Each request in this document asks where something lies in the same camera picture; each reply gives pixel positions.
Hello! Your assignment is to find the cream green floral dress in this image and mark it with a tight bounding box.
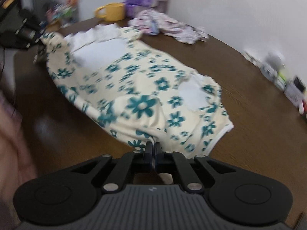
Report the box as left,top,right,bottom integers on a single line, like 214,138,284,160
41,24,234,158

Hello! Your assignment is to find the yellow ceramic mug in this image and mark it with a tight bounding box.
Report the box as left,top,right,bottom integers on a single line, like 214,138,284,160
95,3,125,22

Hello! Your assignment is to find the lower purple tissue pack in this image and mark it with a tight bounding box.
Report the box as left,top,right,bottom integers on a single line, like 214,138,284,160
125,4,148,18

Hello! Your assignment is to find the person pink clothing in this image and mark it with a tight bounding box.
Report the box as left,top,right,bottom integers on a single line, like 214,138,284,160
1,93,37,229

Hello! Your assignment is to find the pink purple patterned garment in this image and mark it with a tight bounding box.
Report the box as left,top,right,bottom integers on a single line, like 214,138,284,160
129,9,209,45

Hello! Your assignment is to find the white letter block row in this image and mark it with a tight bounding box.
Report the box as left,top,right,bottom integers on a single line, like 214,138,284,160
241,51,262,68

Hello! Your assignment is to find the white astronaut figurine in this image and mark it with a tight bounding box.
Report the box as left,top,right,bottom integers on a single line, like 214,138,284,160
260,51,285,81

